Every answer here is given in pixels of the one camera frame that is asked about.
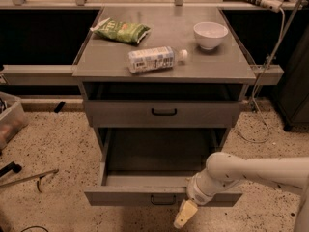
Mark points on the grey top drawer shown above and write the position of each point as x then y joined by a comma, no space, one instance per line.
162,114

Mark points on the green chip bag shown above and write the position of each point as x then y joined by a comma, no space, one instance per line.
123,32

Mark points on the clear plastic water bottle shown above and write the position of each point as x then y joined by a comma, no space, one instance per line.
152,59

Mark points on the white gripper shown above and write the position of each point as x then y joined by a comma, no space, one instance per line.
197,194

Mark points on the small black block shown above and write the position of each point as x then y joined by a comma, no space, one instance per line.
59,107

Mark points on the black handle on floor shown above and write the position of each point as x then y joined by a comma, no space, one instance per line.
10,167

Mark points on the metal rod on floor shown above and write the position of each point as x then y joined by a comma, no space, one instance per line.
37,176

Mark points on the clear plastic storage bin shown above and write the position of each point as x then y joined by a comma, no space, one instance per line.
12,118

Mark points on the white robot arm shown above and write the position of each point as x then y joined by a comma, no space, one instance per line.
224,171

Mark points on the grey drawer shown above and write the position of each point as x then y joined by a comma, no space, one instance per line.
149,167
162,114

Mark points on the dark grey side cabinet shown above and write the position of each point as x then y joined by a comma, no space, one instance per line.
291,95

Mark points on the white ceramic bowl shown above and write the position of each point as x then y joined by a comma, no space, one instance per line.
209,35

